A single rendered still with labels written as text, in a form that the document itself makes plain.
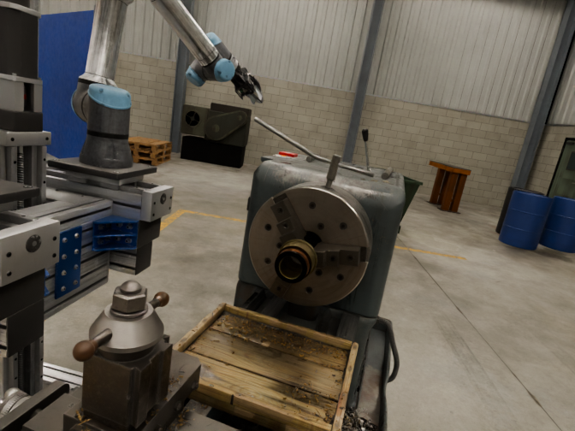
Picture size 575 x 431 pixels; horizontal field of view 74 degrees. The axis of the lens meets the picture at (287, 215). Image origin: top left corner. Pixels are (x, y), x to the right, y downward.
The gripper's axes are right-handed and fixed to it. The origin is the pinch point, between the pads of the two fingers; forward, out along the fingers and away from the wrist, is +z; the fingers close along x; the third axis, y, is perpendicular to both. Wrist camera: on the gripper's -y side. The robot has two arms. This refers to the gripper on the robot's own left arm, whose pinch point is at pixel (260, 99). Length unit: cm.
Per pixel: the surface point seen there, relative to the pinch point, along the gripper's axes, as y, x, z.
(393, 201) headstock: 80, 39, -1
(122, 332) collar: 128, 18, -63
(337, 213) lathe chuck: 88, 28, -16
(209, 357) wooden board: 117, -3, -26
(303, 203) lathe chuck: 84, 22, -20
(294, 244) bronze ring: 97, 19, -23
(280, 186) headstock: 69, 12, -14
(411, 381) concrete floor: 90, -10, 162
